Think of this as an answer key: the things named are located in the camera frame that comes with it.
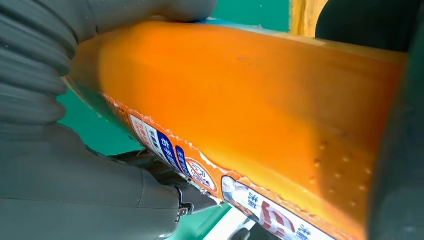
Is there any yellow taped cardboard sheet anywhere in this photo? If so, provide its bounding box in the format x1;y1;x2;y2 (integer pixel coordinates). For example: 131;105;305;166
290;0;329;38

